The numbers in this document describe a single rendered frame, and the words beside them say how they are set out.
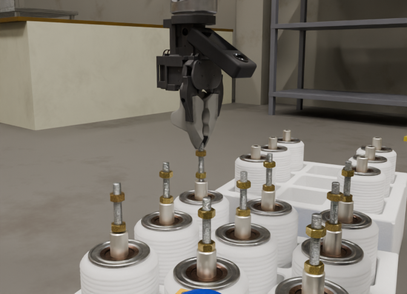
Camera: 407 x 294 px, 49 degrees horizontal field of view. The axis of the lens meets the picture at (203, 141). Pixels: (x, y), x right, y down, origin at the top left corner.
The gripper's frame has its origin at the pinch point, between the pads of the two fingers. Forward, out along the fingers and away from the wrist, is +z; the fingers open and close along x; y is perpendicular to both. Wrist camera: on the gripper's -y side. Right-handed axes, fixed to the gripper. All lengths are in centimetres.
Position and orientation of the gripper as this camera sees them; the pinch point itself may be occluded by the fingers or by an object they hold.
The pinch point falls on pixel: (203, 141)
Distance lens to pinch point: 73.4
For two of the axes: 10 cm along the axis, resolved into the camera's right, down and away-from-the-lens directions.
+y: -7.6, -1.3, 6.3
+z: 0.0, 9.8, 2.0
